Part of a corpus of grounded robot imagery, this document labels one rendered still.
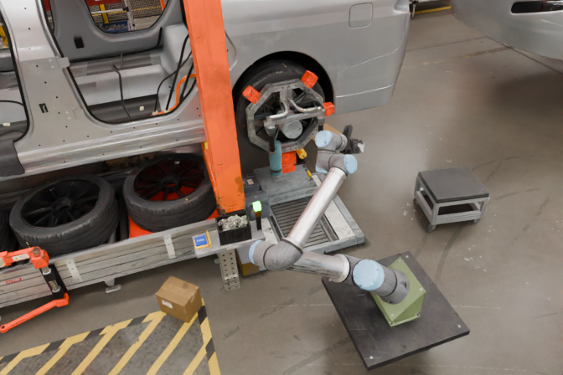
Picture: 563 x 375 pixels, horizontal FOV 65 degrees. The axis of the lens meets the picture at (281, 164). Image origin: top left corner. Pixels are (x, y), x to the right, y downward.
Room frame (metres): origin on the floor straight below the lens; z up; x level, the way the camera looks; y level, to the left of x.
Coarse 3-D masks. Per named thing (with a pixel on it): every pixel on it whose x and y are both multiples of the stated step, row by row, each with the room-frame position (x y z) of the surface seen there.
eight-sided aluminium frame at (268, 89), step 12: (276, 84) 2.68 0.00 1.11; (288, 84) 2.66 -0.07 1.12; (300, 84) 2.68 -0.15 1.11; (264, 96) 2.61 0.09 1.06; (252, 108) 2.59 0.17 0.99; (252, 120) 2.59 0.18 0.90; (252, 132) 2.59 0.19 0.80; (312, 132) 2.71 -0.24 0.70; (264, 144) 2.61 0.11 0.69; (288, 144) 2.70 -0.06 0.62; (300, 144) 2.68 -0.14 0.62
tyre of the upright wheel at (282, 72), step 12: (276, 60) 2.92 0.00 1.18; (288, 60) 2.95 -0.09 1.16; (252, 72) 2.83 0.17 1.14; (264, 72) 2.77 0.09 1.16; (276, 72) 2.73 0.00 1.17; (288, 72) 2.75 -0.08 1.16; (300, 72) 2.78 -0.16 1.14; (240, 84) 2.81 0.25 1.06; (252, 84) 2.71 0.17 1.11; (264, 84) 2.70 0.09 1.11; (240, 96) 2.70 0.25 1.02; (240, 108) 2.65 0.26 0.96; (240, 120) 2.65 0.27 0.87; (240, 132) 2.66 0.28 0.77; (252, 144) 2.67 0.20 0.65
